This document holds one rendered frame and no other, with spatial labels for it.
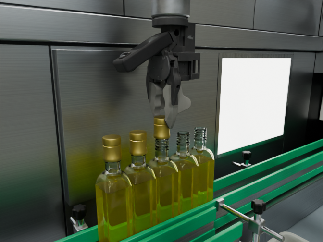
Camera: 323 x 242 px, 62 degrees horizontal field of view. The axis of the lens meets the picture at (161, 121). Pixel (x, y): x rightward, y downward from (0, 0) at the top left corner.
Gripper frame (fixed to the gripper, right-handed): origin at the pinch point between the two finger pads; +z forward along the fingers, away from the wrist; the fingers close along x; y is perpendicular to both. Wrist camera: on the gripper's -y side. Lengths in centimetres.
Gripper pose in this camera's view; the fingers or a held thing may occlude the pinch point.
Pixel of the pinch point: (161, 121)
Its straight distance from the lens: 55.8
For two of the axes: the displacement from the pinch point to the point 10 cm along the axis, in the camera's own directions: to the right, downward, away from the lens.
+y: 8.1, -1.3, 5.7
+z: 0.0, 9.7, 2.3
